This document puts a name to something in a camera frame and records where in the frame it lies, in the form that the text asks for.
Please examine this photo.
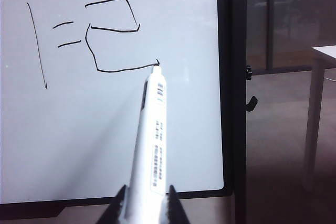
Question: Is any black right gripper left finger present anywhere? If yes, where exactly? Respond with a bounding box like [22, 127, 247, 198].
[95, 184, 130, 224]

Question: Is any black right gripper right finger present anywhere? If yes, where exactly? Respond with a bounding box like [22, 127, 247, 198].
[160, 184, 192, 224]

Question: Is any white marker pen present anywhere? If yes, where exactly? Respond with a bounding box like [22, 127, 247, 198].
[122, 65, 169, 224]

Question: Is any black stand hook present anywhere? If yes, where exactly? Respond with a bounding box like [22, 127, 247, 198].
[245, 94, 259, 112]

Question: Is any white table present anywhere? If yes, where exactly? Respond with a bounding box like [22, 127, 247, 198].
[301, 45, 336, 193]

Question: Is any white whiteboard with black frame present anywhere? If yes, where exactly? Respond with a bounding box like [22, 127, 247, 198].
[0, 0, 233, 210]

